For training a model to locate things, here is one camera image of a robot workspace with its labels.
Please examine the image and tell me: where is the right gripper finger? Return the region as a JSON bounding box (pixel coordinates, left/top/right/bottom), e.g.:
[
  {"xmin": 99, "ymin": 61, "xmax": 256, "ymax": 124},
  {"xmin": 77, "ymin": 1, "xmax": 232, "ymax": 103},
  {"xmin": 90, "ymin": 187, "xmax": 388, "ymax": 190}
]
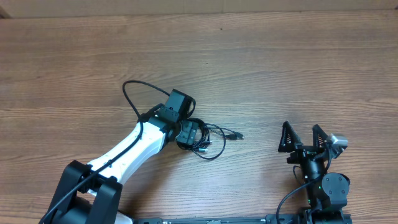
[
  {"xmin": 278, "ymin": 121, "xmax": 302, "ymax": 152},
  {"xmin": 312, "ymin": 124, "xmax": 328, "ymax": 148}
]

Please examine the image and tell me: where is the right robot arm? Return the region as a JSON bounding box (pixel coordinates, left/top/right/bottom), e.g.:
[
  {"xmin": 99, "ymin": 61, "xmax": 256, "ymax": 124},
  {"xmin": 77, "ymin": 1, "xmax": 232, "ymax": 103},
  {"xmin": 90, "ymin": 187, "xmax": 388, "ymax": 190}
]
[{"xmin": 275, "ymin": 121, "xmax": 353, "ymax": 224}]

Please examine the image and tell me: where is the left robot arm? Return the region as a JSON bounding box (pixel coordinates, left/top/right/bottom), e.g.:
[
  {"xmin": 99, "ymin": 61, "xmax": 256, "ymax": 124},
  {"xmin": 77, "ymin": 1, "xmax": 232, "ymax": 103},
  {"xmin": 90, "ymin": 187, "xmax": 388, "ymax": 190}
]
[{"xmin": 41, "ymin": 90, "xmax": 196, "ymax": 224}]

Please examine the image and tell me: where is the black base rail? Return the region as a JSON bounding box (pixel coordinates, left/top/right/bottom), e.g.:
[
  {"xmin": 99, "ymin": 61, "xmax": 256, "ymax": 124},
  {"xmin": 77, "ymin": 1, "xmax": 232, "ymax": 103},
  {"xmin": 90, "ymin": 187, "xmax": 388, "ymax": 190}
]
[{"xmin": 133, "ymin": 213, "xmax": 354, "ymax": 224}]

